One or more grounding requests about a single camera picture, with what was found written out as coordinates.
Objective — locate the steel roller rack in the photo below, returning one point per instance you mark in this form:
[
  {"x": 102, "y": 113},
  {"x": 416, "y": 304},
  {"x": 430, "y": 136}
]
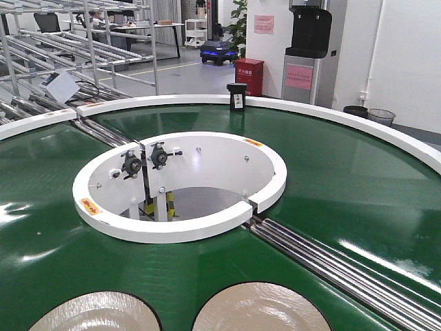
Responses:
[{"x": 29, "y": 54}]

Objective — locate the steel conveyor rollers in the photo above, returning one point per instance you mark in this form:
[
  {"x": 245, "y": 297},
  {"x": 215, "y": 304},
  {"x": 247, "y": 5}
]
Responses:
[{"x": 395, "y": 307}]

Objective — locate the black water dispenser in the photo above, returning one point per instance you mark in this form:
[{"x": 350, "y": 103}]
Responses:
[{"x": 309, "y": 44}]

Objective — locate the red fire extinguisher box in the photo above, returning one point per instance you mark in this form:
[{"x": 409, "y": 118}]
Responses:
[{"x": 250, "y": 71}]

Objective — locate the mesh waste bin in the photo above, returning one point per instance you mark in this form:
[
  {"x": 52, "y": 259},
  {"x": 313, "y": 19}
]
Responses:
[{"x": 384, "y": 117}]

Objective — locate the white outer conveyor rim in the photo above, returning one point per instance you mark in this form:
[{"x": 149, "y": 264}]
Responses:
[{"x": 414, "y": 147}]

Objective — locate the green potted plant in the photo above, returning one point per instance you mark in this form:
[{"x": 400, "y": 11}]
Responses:
[{"x": 238, "y": 27}]

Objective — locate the beige black-rimmed plate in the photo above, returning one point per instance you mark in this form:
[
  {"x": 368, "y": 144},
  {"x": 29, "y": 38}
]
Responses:
[
  {"x": 259, "y": 306},
  {"x": 104, "y": 310}
]

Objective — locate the blue-lit mobile robot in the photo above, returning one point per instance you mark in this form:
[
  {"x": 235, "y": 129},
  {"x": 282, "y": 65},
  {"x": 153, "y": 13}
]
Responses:
[{"x": 218, "y": 52}]

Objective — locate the black sensor box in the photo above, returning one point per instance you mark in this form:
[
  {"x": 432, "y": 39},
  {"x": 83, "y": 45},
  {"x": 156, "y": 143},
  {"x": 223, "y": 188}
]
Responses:
[{"x": 237, "y": 96}]

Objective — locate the white control box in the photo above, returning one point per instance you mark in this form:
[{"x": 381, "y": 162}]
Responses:
[{"x": 60, "y": 86}]

